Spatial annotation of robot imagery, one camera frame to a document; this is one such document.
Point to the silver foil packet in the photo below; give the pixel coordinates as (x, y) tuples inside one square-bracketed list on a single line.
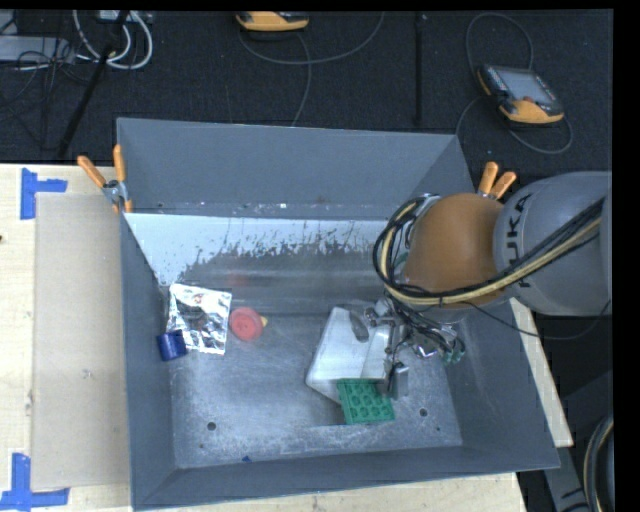
[(202, 317)]

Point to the green studded toy plate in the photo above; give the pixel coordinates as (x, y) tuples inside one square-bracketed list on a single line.
[(366, 402)]

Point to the small blue block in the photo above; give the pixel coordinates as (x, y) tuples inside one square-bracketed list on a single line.
[(171, 346)]

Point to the red round toy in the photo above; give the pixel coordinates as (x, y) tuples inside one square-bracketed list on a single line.
[(245, 324)]

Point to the pale cardboard flat board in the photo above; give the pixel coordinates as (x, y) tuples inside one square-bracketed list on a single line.
[(80, 340)]

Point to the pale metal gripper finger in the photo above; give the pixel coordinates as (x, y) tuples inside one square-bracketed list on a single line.
[(359, 327), (398, 381)]

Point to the grey metal bin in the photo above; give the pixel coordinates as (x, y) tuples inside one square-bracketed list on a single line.
[(280, 390)]

